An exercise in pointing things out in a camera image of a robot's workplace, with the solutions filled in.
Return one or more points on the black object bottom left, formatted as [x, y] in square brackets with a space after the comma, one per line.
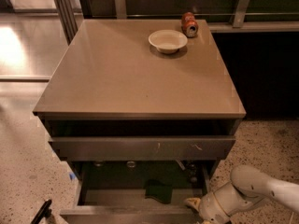
[43, 212]

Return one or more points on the dark green sponge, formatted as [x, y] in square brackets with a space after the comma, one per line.
[158, 191]

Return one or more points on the metal rail shelf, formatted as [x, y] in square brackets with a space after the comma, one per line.
[255, 27]

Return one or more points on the grey metal post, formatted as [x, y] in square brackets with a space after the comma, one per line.
[67, 18]

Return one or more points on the grey metal bracket left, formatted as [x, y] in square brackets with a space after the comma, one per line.
[120, 7]

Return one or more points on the grey top drawer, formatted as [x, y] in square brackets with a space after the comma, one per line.
[142, 148]

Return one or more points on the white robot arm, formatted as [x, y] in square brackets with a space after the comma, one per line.
[247, 189]

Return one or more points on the grey drawer cabinet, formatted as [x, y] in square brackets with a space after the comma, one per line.
[112, 82]

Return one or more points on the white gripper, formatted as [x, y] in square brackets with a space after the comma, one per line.
[209, 207]

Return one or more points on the grey metal bracket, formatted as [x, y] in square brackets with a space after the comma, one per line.
[239, 14]
[120, 7]

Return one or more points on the grey drawer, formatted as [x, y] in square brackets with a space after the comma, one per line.
[113, 192]
[142, 148]

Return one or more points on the orange soda can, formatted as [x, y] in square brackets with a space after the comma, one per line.
[189, 24]

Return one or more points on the grey metal bracket right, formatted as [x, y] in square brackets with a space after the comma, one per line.
[239, 14]

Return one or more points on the white bowl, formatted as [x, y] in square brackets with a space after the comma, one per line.
[168, 41]

